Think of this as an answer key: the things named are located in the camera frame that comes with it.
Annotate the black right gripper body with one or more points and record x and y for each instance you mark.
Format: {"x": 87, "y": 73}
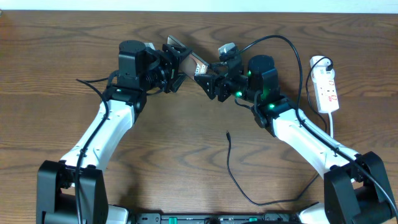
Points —
{"x": 236, "y": 88}

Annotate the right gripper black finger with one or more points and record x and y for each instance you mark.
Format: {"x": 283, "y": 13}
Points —
{"x": 208, "y": 84}
{"x": 217, "y": 65}

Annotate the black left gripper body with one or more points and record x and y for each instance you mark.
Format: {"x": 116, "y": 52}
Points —
{"x": 168, "y": 69}

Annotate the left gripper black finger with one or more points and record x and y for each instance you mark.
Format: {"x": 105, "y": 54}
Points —
{"x": 177, "y": 52}
{"x": 178, "y": 82}

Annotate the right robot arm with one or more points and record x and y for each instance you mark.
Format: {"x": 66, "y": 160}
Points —
{"x": 356, "y": 186}

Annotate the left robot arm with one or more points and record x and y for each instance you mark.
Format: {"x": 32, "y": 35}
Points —
{"x": 72, "y": 190}

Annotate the white USB charger adapter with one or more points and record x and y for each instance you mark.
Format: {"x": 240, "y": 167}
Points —
{"x": 321, "y": 67}

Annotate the white power strip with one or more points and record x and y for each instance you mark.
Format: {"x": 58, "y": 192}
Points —
{"x": 326, "y": 95}

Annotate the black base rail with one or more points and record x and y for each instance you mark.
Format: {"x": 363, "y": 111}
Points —
{"x": 156, "y": 218}

